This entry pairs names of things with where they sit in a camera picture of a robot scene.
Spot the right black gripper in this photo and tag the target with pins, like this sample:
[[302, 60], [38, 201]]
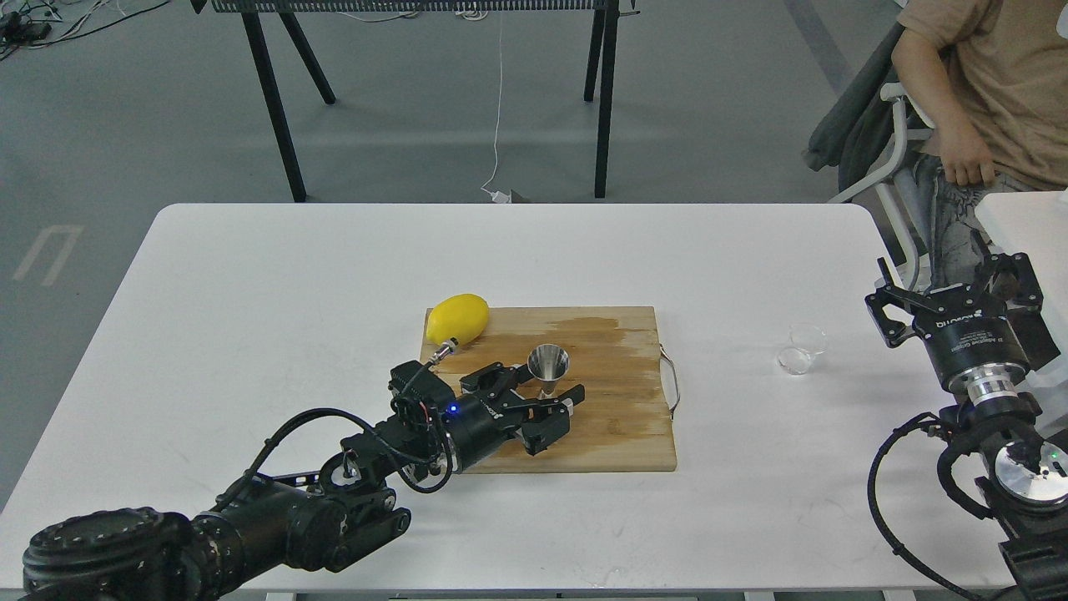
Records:
[[964, 330]]

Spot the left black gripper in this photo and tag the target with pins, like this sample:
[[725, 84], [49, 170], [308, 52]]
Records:
[[479, 425]]

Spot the steel double jigger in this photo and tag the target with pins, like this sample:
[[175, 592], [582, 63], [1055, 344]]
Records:
[[548, 364]]

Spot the small clear glass cup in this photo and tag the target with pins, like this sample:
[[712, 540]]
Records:
[[806, 342]]

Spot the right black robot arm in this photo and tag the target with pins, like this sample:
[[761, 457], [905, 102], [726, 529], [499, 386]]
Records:
[[996, 466]]

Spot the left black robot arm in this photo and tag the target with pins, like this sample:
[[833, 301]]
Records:
[[325, 519]]

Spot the yellow lemon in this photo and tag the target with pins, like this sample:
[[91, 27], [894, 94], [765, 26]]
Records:
[[462, 317]]

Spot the wooden cutting board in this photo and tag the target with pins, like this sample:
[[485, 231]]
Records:
[[624, 423]]

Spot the white side table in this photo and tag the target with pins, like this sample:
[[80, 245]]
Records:
[[1036, 224]]

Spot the grey office chair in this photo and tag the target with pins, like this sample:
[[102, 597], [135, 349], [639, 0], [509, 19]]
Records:
[[873, 136]]

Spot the person in tan shirt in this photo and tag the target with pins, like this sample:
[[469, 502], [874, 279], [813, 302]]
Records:
[[991, 76]]

